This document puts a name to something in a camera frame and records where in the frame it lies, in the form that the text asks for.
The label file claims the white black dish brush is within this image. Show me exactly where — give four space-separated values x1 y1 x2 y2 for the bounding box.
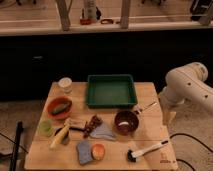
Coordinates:
127 140 169 163

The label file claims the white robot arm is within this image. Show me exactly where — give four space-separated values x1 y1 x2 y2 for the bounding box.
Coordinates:
158 62 213 125

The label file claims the green plastic tray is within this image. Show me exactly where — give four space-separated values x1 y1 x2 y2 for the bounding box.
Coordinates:
86 74 138 108

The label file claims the metal spoon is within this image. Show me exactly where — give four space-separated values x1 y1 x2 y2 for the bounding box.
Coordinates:
134 101 157 115

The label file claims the brown bowl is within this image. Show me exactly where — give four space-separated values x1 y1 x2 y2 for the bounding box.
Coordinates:
114 110 139 135

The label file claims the grey cloth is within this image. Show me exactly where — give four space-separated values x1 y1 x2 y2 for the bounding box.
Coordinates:
90 122 116 141

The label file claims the blue sponge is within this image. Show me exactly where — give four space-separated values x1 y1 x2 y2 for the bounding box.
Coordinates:
77 140 93 165

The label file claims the beige block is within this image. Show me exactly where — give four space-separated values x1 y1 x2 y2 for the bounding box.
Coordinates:
65 118 86 130

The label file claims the wooden table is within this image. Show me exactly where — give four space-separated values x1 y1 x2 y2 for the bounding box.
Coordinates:
24 82 178 171

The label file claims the green pickle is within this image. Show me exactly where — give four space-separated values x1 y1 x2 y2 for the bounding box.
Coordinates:
52 102 70 115

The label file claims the white cup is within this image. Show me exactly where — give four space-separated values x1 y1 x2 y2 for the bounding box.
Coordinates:
58 77 72 93

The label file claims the orange bowl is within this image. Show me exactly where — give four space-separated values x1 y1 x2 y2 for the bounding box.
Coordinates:
47 97 72 120

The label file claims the green cup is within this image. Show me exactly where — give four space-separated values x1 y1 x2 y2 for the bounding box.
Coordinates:
38 120 53 137

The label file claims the black pole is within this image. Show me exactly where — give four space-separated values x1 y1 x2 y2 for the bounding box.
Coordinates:
9 121 23 171

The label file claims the black cable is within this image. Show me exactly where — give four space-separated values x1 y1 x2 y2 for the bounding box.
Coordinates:
169 132 213 171

